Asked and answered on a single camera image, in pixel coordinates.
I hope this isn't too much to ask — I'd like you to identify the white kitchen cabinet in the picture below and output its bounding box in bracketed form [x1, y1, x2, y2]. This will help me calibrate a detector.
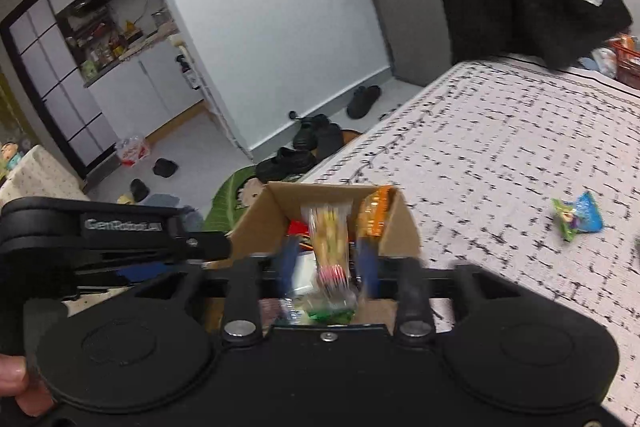
[86, 36, 211, 144]

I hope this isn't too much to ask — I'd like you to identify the small blue-green snack packet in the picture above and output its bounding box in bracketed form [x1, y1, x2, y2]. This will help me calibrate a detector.
[551, 191, 605, 242]

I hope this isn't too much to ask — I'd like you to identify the green cartoon floor mat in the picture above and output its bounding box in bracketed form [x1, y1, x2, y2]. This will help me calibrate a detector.
[204, 167, 268, 235]

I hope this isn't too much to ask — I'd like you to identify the brown cardboard box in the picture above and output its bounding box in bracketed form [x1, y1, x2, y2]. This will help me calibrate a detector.
[202, 181, 424, 328]

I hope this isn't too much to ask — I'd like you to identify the cluttered kitchen counter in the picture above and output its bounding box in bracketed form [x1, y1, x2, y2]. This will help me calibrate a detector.
[55, 0, 181, 82]

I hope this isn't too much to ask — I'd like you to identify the person's left hand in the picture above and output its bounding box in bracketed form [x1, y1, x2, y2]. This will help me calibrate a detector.
[0, 353, 55, 419]

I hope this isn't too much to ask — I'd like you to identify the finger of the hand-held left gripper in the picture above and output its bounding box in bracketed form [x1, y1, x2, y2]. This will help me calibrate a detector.
[170, 229, 234, 260]
[75, 259, 203, 295]

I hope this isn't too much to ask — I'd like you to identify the black-framed white panel door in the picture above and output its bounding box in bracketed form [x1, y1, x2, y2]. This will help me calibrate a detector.
[0, 0, 122, 180]

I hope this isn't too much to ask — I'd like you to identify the pale blue plastic bag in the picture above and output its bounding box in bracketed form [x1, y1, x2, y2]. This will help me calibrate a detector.
[590, 48, 619, 76]

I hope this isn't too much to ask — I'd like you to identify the orange snack packet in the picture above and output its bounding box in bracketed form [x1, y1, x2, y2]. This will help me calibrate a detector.
[356, 186, 397, 239]

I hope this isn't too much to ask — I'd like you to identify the red snack bag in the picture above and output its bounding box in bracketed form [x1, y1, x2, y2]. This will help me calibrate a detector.
[606, 33, 640, 88]

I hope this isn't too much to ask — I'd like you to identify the black slipper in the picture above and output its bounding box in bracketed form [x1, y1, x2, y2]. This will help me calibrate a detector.
[152, 158, 180, 178]
[129, 179, 151, 204]

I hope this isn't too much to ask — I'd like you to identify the clear yellow snack packet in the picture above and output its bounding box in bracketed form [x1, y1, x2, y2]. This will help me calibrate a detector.
[299, 203, 359, 308]

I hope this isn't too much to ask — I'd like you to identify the green snack packet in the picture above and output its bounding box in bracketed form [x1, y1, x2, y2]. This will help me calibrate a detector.
[306, 304, 353, 324]

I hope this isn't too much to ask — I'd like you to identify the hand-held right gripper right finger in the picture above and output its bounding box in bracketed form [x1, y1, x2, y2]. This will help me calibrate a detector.
[354, 237, 507, 344]

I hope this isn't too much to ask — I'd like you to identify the patterned cloth covered table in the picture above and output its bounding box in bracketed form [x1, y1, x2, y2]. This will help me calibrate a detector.
[0, 143, 92, 209]

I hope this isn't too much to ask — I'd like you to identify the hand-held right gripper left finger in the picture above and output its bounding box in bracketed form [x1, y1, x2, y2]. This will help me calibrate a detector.
[134, 237, 301, 344]

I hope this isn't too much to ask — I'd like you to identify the pair of black slippers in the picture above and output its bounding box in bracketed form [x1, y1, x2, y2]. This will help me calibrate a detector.
[346, 85, 382, 119]

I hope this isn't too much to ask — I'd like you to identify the black shoe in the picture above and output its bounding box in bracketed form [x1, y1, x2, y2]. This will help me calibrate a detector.
[292, 113, 345, 158]
[255, 147, 317, 182]

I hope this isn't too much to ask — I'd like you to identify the red and white bottle pack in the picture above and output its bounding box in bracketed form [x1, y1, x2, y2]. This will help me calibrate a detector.
[115, 135, 152, 168]

